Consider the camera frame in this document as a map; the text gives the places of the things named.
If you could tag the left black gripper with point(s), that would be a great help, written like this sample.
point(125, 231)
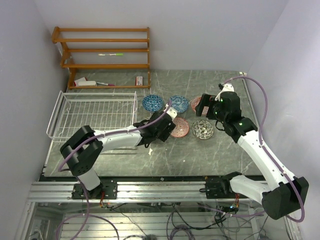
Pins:
point(164, 136)

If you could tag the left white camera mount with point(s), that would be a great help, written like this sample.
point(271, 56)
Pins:
point(172, 113)

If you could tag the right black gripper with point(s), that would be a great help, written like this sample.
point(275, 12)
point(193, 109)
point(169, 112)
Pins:
point(208, 100)

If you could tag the white wire dish rack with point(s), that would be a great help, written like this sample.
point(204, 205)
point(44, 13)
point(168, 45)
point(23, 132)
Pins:
point(102, 111)

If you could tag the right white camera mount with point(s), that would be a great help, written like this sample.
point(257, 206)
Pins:
point(227, 87)

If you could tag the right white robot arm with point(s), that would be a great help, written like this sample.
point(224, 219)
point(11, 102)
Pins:
point(283, 193)

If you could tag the wooden shelf rack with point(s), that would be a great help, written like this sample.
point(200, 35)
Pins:
point(81, 46)

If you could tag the dark blue patterned bowl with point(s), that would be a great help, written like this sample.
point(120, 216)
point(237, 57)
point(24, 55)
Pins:
point(152, 103)

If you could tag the light blue patterned bowl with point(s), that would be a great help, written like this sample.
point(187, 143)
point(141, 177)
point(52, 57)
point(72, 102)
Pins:
point(179, 103)

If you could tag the black and white leaf bowl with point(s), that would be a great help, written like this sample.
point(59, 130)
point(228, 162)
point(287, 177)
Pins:
point(202, 129)

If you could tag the aluminium mounting rail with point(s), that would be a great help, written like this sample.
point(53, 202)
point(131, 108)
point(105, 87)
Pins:
point(127, 192)

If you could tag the red and white flat box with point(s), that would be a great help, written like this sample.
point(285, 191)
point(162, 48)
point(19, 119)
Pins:
point(78, 81)

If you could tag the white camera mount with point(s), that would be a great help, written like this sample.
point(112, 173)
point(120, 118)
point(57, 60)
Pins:
point(172, 113)
point(227, 87)

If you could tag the red circle patterned bowl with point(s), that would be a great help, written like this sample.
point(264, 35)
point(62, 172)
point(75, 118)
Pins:
point(181, 128)

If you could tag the red striped bowl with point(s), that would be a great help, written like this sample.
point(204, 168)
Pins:
point(195, 102)

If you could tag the white soap bar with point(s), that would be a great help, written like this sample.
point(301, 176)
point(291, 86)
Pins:
point(88, 84)

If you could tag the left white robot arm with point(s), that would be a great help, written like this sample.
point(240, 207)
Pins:
point(82, 150)

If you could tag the red and white card box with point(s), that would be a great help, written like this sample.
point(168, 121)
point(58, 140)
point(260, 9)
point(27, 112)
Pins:
point(139, 81)

